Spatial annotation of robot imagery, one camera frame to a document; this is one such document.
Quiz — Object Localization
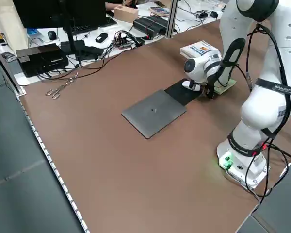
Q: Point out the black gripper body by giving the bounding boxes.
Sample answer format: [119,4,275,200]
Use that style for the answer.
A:
[200,82,217,94]

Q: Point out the colourful green cover book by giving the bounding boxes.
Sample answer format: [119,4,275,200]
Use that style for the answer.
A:
[213,79,236,95]

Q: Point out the grey closed laptop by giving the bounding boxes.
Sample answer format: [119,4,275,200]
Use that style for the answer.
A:
[121,89,188,140]

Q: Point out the stack of desk books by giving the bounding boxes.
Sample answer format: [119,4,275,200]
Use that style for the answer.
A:
[149,6,171,17]

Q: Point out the white computer mouse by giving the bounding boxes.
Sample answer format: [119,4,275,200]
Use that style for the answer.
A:
[182,81,202,92]

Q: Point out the black mouse mat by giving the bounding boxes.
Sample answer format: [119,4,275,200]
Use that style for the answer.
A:
[164,78,206,107]

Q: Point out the black ribbed power supply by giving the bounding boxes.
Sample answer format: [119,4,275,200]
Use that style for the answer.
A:
[147,16,170,34]
[132,18,161,38]

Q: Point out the black usb hub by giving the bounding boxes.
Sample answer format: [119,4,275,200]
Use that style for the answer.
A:
[113,30,146,51]

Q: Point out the cardboard box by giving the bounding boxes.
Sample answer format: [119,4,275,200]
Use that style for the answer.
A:
[114,5,139,24]

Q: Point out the small black device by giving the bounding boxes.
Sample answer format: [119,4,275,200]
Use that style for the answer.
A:
[95,33,109,43]

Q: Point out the black keyboard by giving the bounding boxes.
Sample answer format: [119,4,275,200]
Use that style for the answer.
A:
[69,17,118,34]

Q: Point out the silver metal scissors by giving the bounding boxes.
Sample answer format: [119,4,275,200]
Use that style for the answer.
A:
[45,71,79,100]

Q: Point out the black monitor with stand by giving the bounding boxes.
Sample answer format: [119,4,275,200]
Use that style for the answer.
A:
[12,0,107,58]

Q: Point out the black dock box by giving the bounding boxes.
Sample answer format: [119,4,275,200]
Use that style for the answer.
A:
[16,43,69,78]

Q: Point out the aluminium frame post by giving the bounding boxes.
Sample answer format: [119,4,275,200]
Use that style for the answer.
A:
[166,0,179,39]

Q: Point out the black desk cable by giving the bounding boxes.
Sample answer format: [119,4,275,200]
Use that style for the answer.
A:
[36,54,127,81]

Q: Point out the aluminium frame rail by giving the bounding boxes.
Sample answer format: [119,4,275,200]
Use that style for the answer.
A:
[0,38,27,98]

